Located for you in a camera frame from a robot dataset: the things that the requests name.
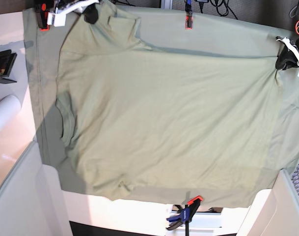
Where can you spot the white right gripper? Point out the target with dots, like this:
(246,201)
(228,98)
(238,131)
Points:
(86,7)

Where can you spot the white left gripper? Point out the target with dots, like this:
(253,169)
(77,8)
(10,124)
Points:
(289,56)

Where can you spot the light green T-shirt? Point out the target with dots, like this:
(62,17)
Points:
(137,116)

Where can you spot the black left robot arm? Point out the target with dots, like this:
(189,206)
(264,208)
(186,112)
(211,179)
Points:
(296,42)

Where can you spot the green table cloth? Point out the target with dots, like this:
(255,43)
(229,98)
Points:
(211,36)

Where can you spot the orange black clamp left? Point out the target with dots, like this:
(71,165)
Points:
(41,16)

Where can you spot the orange black clamp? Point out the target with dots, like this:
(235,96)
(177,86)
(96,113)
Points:
(41,16)
(189,12)

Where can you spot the orange black clamp middle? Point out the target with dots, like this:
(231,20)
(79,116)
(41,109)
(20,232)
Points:
(189,12)

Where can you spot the black tablet on stand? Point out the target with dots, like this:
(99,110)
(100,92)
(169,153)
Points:
(7,59)

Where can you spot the white paper roll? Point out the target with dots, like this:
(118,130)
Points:
(9,108)

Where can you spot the blue orange bar clamp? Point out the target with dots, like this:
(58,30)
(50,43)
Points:
(184,215)

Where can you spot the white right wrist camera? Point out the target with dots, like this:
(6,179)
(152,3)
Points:
(56,20)

